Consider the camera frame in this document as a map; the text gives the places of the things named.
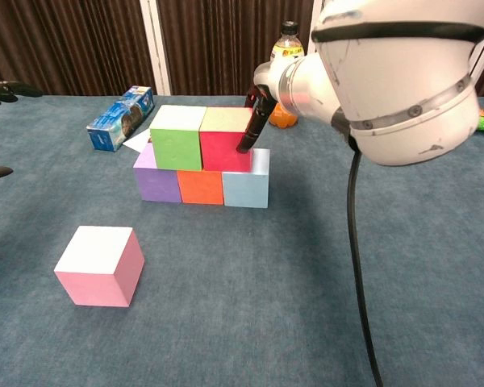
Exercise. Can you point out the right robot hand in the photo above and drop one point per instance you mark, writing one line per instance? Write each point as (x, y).
(266, 101)

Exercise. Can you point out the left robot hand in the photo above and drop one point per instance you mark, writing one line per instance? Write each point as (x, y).
(8, 90)

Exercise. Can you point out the red foam cube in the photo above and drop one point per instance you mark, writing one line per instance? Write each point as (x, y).
(222, 153)

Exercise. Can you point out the light blue foam cube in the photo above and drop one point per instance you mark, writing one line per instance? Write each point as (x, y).
(246, 189)

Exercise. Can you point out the green foam cube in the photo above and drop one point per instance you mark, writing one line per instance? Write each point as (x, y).
(175, 149)

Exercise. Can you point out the orange cube with yellow face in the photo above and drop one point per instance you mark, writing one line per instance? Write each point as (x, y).
(199, 187)

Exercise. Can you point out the purple foam cube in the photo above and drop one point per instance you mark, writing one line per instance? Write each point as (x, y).
(157, 185)

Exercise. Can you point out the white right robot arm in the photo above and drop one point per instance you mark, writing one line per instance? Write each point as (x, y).
(407, 80)

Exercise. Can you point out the orange drink bottle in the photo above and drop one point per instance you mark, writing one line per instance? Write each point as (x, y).
(288, 48)

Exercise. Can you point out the blue biscuit box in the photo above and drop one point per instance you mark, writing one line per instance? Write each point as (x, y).
(117, 121)

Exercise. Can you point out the white paper sheet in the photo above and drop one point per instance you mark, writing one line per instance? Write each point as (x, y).
(139, 142)

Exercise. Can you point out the blue grey felt table cover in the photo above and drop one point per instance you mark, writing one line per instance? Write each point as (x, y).
(266, 262)

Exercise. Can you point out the pink cube with white face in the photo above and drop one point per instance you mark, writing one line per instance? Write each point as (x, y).
(97, 278)

